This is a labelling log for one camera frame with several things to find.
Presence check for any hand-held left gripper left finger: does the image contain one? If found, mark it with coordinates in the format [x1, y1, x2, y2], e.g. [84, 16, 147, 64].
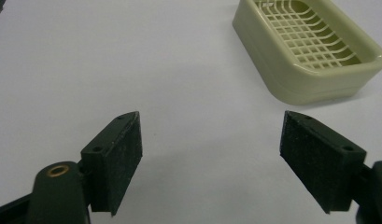
[80, 110, 144, 217]

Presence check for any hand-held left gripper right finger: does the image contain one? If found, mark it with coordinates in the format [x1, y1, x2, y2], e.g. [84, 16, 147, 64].
[279, 110, 367, 215]

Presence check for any pale green soap dish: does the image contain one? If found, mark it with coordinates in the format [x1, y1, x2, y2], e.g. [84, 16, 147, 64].
[232, 0, 382, 105]

